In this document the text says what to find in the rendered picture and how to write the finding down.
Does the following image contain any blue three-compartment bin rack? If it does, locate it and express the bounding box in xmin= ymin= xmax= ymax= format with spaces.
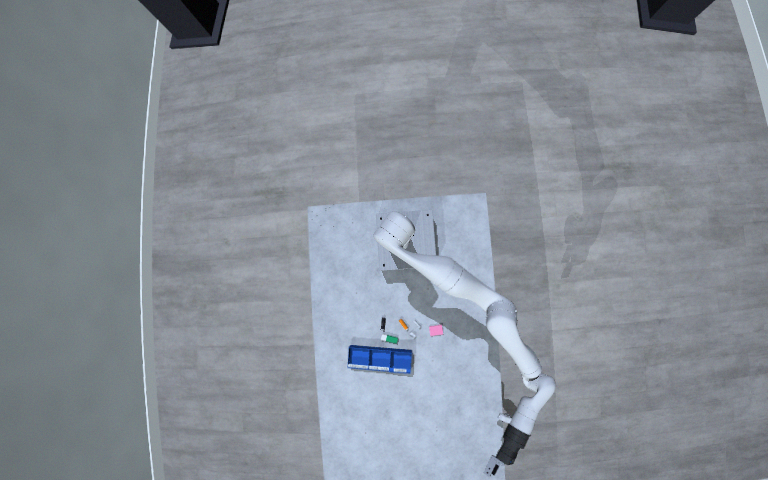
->
xmin=347 ymin=345 xmax=412 ymax=374

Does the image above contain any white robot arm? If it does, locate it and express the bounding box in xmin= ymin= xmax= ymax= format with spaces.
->
xmin=374 ymin=212 xmax=556 ymax=421

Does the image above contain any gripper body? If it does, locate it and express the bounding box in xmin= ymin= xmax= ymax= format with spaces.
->
xmin=496 ymin=411 xmax=535 ymax=465

